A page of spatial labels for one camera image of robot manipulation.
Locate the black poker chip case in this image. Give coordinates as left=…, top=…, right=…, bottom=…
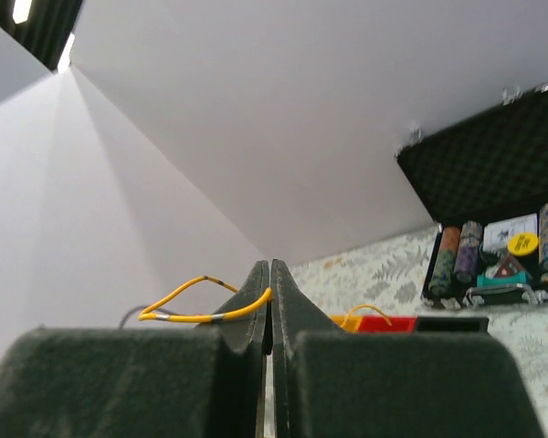
left=396, top=82, right=548, bottom=310

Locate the white playing card deck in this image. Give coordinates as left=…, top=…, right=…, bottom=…
left=482, top=214, right=538, bottom=253

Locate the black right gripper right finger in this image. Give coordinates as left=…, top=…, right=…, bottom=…
left=271, top=260, right=543, bottom=437

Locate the yellow striped cable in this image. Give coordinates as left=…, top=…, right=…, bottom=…
left=137, top=275, right=274, bottom=324

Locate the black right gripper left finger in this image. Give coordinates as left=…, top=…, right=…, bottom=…
left=0, top=259, right=271, bottom=438

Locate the red plastic bin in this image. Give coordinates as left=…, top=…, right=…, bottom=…
left=357, top=316, right=416, bottom=333

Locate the yellow round dealer chip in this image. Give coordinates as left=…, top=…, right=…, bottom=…
left=507, top=232, right=539, bottom=257

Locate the floral patterned table mat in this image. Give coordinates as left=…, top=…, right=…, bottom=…
left=270, top=227, right=548, bottom=437

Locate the yellow plastic bin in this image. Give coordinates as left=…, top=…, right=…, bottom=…
left=329, top=315, right=363, bottom=333

